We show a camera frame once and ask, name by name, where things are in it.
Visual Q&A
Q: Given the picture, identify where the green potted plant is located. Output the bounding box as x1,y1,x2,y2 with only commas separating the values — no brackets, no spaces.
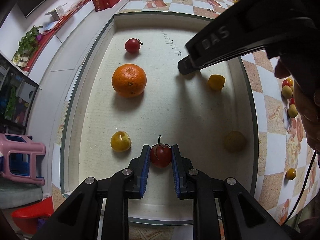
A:
17,25,43,55

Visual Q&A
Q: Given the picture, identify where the large orange mandarin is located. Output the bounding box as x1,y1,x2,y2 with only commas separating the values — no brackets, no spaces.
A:
112,63,147,98

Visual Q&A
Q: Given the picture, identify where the small yellow tomato left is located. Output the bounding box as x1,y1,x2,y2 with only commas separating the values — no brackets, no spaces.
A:
110,131,131,152

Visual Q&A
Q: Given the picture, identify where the shallow cardboard box tray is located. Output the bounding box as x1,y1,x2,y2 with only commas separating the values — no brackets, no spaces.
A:
59,11,259,226

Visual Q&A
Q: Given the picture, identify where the red basin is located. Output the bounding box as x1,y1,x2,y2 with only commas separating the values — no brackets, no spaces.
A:
11,197,54,235

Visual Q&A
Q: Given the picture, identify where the pink plastic stool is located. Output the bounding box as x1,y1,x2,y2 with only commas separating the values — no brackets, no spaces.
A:
1,133,46,186

